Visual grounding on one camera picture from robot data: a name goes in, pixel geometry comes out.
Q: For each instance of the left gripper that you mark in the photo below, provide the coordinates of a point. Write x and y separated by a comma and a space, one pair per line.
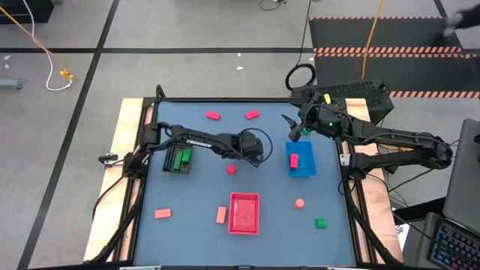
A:
249, 144

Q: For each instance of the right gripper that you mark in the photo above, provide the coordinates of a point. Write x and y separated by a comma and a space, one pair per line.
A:
318, 118

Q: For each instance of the small green block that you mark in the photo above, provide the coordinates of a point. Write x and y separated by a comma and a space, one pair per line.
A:
306, 131

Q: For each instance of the red cube block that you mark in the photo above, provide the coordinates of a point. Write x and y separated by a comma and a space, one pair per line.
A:
231, 169

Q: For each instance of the red rectangular block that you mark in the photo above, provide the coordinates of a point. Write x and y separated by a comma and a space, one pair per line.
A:
294, 160
252, 114
213, 115

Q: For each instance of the orange cylinder block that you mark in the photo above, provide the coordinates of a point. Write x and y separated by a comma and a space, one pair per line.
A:
299, 203

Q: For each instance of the orange rectangular block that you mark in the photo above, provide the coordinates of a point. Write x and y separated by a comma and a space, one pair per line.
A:
162, 213
221, 215

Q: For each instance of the green wedge block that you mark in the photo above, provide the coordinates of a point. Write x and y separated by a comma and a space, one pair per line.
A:
186, 155

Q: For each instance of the green rectangular block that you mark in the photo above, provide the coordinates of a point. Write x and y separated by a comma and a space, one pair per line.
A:
177, 160

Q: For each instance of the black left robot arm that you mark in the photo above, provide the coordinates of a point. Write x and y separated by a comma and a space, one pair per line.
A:
202, 140

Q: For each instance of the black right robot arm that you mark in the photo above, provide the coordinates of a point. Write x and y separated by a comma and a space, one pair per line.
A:
393, 137

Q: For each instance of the blue plastic basket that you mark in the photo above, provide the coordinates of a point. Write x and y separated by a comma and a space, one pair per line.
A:
305, 165

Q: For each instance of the red plastic basket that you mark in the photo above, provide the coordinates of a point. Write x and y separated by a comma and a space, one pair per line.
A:
243, 213

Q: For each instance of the black perforated computer tower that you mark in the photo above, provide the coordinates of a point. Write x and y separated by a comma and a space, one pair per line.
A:
345, 92

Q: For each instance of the wooden side board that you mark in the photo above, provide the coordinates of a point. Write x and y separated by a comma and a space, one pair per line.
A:
129, 112
358, 108

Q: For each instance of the black plastic basket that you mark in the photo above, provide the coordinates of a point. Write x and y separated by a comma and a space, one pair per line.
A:
168, 161

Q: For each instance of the green cube block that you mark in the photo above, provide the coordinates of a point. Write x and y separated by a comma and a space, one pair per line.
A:
321, 223

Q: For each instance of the black striped floor mat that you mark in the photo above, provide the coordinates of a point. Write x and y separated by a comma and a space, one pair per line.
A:
375, 33

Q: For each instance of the grey laptop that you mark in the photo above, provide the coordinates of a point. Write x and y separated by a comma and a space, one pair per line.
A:
463, 180

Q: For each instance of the backlit keyboard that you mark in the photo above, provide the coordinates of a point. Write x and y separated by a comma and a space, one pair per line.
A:
455, 247

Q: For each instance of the black floor box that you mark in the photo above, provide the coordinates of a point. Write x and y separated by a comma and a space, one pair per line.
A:
22, 11

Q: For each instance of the black aluminium table frame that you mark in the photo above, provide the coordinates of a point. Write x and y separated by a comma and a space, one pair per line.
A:
243, 99

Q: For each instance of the silver metal bracket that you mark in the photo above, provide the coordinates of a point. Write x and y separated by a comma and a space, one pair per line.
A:
343, 268
140, 267

